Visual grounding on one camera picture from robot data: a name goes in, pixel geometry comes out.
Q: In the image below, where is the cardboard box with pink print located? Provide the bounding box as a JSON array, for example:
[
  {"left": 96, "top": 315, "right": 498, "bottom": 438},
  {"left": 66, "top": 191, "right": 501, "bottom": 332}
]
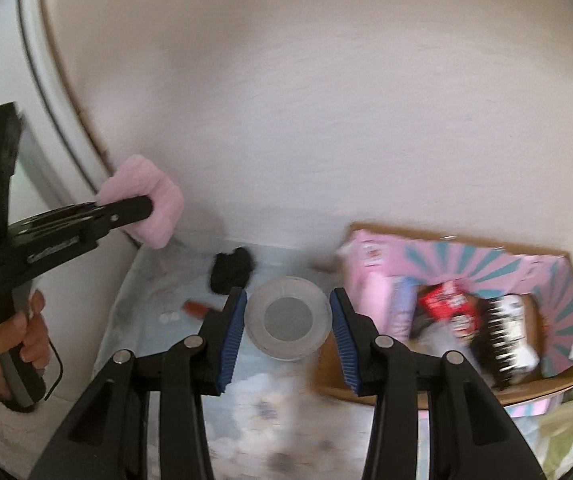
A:
[{"left": 313, "top": 222, "right": 573, "bottom": 408}]

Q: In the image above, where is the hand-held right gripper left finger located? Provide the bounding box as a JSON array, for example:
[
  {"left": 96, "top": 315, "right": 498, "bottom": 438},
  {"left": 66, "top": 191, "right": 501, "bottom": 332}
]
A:
[{"left": 27, "top": 286, "right": 248, "bottom": 480}]

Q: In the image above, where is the pink fluffy band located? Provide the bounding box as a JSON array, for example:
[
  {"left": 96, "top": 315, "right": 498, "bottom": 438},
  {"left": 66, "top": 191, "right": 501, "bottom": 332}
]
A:
[{"left": 97, "top": 155, "right": 184, "bottom": 250}]

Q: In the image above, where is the floral table cloth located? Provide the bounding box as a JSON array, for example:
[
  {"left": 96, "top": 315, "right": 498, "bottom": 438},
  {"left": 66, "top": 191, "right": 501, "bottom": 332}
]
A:
[{"left": 91, "top": 242, "right": 432, "bottom": 480}]

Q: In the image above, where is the small red tube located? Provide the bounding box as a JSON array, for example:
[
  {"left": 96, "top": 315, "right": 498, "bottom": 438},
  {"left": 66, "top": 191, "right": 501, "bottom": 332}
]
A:
[{"left": 182, "top": 300, "right": 217, "bottom": 318}]

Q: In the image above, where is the red snack packet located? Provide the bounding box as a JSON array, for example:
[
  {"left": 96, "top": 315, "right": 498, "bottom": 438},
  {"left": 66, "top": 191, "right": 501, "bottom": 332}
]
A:
[{"left": 419, "top": 282, "right": 482, "bottom": 333}]

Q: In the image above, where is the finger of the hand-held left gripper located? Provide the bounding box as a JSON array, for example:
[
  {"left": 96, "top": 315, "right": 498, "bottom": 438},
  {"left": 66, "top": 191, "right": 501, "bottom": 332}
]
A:
[{"left": 84, "top": 196, "right": 156, "bottom": 246}]

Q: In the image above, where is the black cloth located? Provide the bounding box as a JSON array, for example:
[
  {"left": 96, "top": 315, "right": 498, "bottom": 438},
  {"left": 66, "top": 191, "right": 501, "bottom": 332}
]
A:
[{"left": 210, "top": 247, "right": 257, "bottom": 295}]

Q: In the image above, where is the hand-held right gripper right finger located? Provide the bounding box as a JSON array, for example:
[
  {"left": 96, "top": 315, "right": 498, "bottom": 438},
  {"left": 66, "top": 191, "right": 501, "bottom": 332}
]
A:
[{"left": 329, "top": 287, "right": 547, "bottom": 480}]

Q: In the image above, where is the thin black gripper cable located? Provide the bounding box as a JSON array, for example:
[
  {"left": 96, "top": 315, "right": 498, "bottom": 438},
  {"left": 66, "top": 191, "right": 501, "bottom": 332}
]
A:
[{"left": 41, "top": 340, "right": 64, "bottom": 403}]

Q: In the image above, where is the green floral bedding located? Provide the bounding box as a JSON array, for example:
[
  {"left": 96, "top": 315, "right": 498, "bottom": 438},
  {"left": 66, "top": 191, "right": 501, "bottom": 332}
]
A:
[{"left": 516, "top": 390, "right": 573, "bottom": 480}]

